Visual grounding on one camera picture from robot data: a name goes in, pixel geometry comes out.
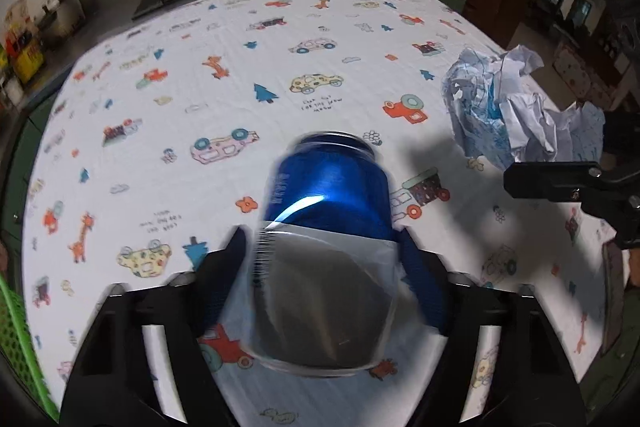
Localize blue and silver can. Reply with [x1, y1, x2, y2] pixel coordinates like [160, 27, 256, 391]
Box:
[247, 132, 419, 378]

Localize white seasoning bag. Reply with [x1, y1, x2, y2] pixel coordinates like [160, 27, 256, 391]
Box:
[4, 0, 32, 38]

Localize steel pressure cooker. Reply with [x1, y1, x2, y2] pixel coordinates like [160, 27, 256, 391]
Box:
[40, 0, 87, 46]

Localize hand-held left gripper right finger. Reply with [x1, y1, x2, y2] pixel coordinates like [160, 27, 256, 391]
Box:
[397, 227, 586, 427]

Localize yellow packets on counter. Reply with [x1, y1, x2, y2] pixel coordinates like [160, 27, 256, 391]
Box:
[10, 38, 47, 84]

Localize patterned cardboard box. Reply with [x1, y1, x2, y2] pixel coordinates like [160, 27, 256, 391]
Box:
[552, 41, 632, 104]

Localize green mesh plastic basket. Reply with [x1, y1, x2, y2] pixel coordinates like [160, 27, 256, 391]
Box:
[0, 274, 59, 424]

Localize white vehicle print tablecloth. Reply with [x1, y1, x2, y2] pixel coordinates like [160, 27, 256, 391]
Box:
[20, 0, 632, 427]

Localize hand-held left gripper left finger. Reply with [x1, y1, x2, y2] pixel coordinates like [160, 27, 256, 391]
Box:
[60, 227, 251, 427]

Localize white blue paper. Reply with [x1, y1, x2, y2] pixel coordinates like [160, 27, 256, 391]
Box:
[441, 44, 606, 172]

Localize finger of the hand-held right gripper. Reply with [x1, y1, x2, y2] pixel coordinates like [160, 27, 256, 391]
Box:
[502, 161, 604, 204]

